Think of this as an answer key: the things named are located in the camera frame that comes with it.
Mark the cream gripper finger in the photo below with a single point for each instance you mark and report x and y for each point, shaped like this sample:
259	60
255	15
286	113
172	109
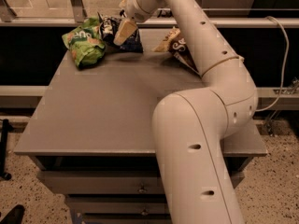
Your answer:
126	28

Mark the blue chip bag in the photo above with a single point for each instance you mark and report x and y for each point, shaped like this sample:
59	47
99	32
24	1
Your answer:
108	29

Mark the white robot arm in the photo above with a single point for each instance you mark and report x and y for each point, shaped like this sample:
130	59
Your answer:
188	125

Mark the green rice chip bag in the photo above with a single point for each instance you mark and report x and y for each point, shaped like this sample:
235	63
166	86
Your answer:
85	43

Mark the brown and yellow chip bag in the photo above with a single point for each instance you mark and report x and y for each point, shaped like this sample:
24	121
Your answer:
175	43

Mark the metal railing with glass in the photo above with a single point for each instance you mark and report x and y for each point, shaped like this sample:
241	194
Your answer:
223	13

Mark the grey drawer cabinet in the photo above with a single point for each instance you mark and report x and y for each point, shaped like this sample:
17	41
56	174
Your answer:
100	119

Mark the black stand left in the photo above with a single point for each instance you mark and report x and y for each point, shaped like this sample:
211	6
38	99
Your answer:
6	128

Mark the top drawer with knob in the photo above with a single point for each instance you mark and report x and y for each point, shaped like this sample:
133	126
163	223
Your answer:
102	182

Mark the drawer with knob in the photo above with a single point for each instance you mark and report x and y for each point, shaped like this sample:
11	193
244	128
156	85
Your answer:
102	182
119	204

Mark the middle drawer with knob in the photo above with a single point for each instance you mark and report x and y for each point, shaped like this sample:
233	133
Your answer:
119	204

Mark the bottom drawer front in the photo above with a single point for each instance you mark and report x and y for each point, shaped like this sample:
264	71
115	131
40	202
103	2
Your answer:
127	219

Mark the black shoe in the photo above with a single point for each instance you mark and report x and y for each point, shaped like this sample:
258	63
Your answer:
14	216

